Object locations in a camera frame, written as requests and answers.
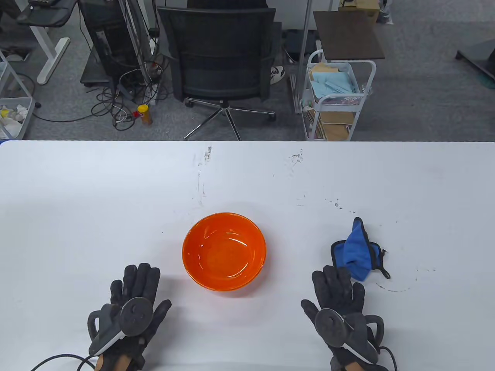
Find black left hand controller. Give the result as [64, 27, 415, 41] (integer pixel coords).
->
[87, 297, 155, 357]

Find white metal rack frame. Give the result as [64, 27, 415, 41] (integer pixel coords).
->
[0, 50, 35, 101]

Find black left glove cable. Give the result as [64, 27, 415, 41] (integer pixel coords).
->
[29, 354, 97, 371]

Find white wire utility cart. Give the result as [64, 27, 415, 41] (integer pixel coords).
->
[302, 49, 377, 142]

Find person's right hand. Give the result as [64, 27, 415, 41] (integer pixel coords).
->
[301, 265, 384, 371]

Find black right glove cable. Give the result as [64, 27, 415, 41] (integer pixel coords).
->
[377, 346, 399, 371]

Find dark brown side table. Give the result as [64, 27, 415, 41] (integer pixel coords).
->
[312, 10, 386, 61]

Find black stand base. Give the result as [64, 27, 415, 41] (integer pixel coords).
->
[455, 39, 495, 81]

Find dark grey chair seat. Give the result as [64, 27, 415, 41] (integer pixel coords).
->
[15, 0, 80, 27]

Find blue hand towel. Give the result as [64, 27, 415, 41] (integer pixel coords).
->
[331, 217, 391, 283]

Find cardboard box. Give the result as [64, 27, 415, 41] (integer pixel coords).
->
[338, 0, 381, 26]

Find tangle of black cables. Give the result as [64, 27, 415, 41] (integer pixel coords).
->
[91, 58, 171, 130]

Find black hand controller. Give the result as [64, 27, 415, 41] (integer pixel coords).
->
[314, 308, 385, 364]
[87, 297, 155, 357]

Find white bin with trash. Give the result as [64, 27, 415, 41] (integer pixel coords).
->
[0, 97, 35, 140]

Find silver metal pole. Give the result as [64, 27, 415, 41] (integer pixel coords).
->
[297, 0, 313, 113]

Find person's left forearm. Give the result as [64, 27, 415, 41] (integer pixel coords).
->
[95, 355, 132, 371]

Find light blue folded papers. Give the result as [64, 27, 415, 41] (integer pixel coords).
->
[311, 71, 358, 99]

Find black computer tower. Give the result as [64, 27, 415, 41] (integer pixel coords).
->
[79, 0, 151, 86]

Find orange bowl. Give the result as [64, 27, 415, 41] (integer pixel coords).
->
[182, 212, 267, 292]

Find black right hand controller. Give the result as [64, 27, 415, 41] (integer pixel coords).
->
[314, 308, 385, 364]

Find brown cardboard sheets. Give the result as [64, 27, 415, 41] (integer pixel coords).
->
[307, 110, 354, 141]

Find person's left hand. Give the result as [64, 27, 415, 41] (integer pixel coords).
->
[88, 264, 172, 371]

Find black mesh office chair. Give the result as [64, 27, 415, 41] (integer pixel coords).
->
[157, 6, 283, 141]

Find black glove cable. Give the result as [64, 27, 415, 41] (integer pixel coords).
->
[377, 346, 399, 371]
[29, 354, 97, 371]

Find white desk leg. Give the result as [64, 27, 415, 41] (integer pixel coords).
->
[29, 27, 71, 85]

